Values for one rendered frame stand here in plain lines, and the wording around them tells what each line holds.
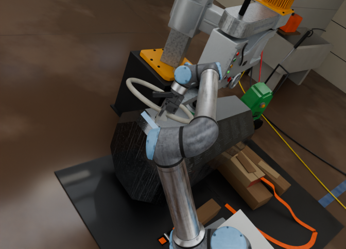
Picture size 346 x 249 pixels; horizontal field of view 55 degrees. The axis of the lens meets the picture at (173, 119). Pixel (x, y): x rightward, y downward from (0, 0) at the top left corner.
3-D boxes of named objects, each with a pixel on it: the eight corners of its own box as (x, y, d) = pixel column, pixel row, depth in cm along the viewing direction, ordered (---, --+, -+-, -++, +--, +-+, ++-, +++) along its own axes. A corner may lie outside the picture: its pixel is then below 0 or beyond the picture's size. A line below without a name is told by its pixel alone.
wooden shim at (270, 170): (257, 164, 367) (257, 164, 366) (260, 161, 375) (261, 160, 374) (276, 179, 359) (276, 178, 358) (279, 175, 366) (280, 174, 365)
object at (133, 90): (149, 83, 241) (151, 80, 240) (202, 123, 226) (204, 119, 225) (110, 77, 196) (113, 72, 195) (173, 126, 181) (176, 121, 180)
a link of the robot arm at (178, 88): (174, 82, 179) (174, 78, 188) (170, 89, 180) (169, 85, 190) (188, 90, 181) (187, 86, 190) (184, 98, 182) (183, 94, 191)
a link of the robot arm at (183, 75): (194, 64, 163) (197, 64, 175) (171, 66, 166) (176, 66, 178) (196, 83, 165) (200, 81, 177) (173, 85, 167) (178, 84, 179)
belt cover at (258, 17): (259, 15, 306) (269, -2, 296) (283, 29, 298) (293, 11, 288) (208, 29, 234) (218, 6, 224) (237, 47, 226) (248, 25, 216)
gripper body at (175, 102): (173, 115, 186) (185, 97, 183) (160, 108, 184) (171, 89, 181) (173, 112, 193) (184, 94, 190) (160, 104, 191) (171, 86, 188)
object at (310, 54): (240, 73, 564) (265, 27, 514) (280, 66, 649) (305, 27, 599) (267, 95, 534) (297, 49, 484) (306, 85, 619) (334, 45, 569)
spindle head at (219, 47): (211, 69, 288) (234, 22, 262) (232, 83, 281) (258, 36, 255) (189, 80, 261) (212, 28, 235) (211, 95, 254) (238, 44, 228)
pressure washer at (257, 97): (245, 112, 469) (277, 60, 419) (259, 130, 447) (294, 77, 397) (226, 113, 451) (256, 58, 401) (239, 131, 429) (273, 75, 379)
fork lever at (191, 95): (209, 75, 288) (212, 70, 285) (227, 87, 282) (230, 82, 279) (162, 95, 235) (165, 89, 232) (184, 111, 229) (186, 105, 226)
